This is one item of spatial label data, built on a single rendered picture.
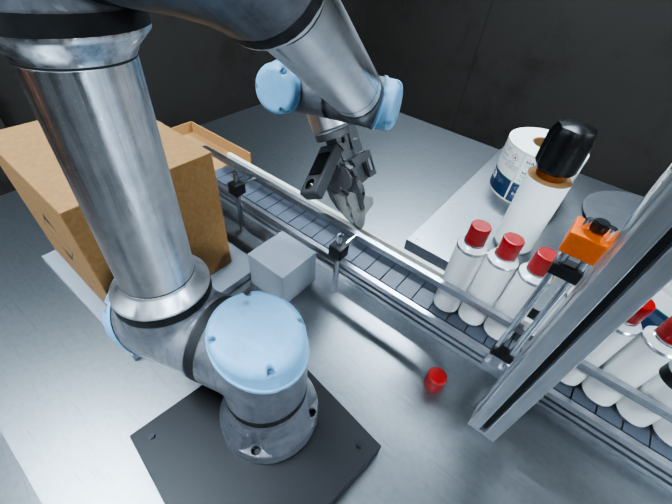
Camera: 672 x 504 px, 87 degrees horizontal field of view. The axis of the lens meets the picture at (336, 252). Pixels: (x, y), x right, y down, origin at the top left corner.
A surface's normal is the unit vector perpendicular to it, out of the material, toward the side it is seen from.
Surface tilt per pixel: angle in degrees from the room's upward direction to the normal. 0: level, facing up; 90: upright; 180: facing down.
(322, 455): 2
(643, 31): 90
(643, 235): 90
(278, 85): 81
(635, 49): 90
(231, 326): 7
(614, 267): 90
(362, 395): 0
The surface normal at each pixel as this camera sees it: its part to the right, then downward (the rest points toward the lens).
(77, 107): 0.29, 0.65
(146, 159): 0.91, 0.32
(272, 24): 0.35, 0.94
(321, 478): 0.06, -0.73
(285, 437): 0.49, 0.37
